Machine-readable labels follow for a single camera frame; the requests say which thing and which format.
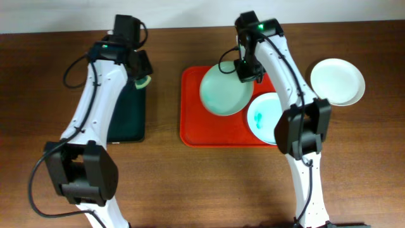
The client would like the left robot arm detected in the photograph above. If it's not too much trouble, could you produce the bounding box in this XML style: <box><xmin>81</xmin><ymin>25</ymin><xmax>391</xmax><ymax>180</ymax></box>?
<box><xmin>39</xmin><ymin>15</ymin><xmax>153</xmax><ymax>227</ymax></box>

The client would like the pale green plate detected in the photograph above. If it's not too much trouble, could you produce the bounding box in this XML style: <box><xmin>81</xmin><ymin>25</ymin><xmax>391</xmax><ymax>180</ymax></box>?
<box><xmin>199</xmin><ymin>61</ymin><xmax>254</xmax><ymax>116</ymax></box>

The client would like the white plate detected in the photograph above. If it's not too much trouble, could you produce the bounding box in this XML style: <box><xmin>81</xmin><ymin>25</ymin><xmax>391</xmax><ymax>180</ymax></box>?
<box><xmin>310</xmin><ymin>58</ymin><xmax>366</xmax><ymax>106</ymax></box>

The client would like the pale blue plate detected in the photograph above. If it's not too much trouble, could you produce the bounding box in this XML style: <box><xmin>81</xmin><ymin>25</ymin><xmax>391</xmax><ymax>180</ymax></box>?
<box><xmin>247</xmin><ymin>92</ymin><xmax>283</xmax><ymax>145</ymax></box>

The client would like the green yellow sponge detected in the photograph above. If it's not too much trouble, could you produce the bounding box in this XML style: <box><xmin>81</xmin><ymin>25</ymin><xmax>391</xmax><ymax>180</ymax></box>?
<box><xmin>134</xmin><ymin>75</ymin><xmax>151</xmax><ymax>89</ymax></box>

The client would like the red plastic tray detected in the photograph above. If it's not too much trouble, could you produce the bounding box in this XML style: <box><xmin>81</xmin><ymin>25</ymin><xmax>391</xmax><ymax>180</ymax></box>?
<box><xmin>180</xmin><ymin>66</ymin><xmax>272</xmax><ymax>148</ymax></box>

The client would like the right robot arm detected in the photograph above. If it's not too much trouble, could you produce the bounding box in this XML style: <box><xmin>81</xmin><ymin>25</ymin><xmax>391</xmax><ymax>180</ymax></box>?
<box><xmin>234</xmin><ymin>11</ymin><xmax>332</xmax><ymax>227</ymax></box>

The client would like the black rectangular tray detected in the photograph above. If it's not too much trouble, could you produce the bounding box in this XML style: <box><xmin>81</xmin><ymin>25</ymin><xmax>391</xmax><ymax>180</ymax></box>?
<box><xmin>107</xmin><ymin>84</ymin><xmax>146</xmax><ymax>144</ymax></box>

